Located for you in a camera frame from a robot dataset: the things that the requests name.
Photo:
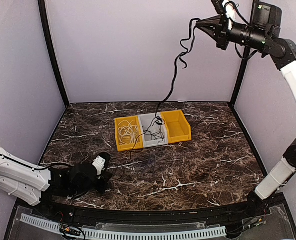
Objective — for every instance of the left black frame post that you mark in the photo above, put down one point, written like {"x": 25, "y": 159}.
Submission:
{"x": 51, "y": 51}

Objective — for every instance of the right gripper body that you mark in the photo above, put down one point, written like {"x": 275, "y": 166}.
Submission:
{"x": 222, "y": 33}

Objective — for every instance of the black front rail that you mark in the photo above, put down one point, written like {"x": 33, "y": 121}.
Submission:
{"x": 79, "y": 215}

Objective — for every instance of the right black frame post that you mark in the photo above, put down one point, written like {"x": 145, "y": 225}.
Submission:
{"x": 242, "y": 68}

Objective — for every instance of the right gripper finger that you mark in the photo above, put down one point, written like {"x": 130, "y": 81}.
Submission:
{"x": 208, "y": 30}
{"x": 212, "y": 21}

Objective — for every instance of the black frame post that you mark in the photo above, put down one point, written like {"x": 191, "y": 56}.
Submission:
{"x": 51, "y": 51}
{"x": 242, "y": 68}

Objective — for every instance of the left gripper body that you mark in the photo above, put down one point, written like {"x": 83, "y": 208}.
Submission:
{"x": 105, "y": 180}

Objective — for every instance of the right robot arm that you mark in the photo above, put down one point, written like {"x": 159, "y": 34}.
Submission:
{"x": 261, "y": 35}

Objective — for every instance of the yellow bin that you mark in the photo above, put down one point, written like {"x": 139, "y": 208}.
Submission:
{"x": 128, "y": 135}
{"x": 178, "y": 129}

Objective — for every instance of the white bin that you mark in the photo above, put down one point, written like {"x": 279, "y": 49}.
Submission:
{"x": 154, "y": 135}

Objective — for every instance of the white slotted cable duct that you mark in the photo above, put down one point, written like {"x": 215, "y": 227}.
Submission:
{"x": 108, "y": 231}

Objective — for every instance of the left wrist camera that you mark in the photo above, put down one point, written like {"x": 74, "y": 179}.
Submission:
{"x": 101, "y": 162}

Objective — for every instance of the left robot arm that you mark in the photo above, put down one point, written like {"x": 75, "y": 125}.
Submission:
{"x": 36, "y": 184}

